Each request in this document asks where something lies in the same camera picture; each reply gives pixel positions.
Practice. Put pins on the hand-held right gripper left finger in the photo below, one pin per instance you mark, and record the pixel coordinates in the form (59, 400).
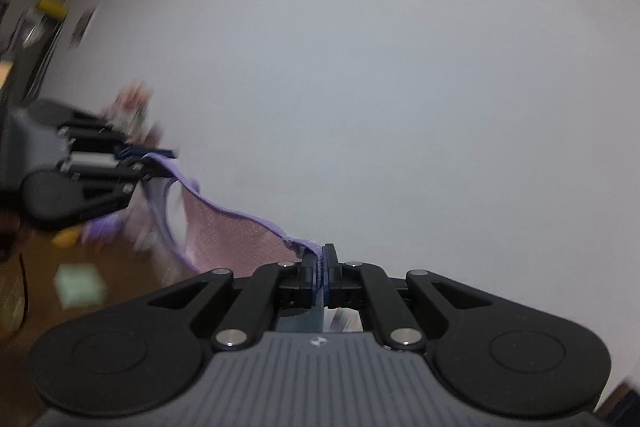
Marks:
(313, 274)

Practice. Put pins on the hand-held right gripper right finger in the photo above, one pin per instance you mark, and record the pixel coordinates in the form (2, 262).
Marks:
(327, 272)

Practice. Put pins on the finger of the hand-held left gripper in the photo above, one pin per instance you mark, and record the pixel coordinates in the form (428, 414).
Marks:
(131, 174)
(150, 152)

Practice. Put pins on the pink garment with purple trim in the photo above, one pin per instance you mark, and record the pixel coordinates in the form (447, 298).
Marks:
(225, 242)

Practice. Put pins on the blurred colourful object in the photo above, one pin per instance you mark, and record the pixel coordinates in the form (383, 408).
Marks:
(132, 107)

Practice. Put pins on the purple object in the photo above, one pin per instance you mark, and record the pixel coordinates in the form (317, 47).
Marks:
(102, 227)

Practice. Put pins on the dark tall furniture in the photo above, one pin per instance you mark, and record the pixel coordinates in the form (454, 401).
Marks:
(35, 62)

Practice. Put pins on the small yellow object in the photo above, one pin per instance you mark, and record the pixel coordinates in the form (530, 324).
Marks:
(67, 238)

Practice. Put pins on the pale green box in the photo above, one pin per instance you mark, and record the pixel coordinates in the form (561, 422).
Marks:
(80, 285)

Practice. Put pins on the yellow tag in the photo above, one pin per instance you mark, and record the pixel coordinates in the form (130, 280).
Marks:
(54, 7)

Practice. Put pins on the grey wall fixture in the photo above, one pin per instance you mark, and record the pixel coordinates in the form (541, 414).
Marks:
(82, 27)

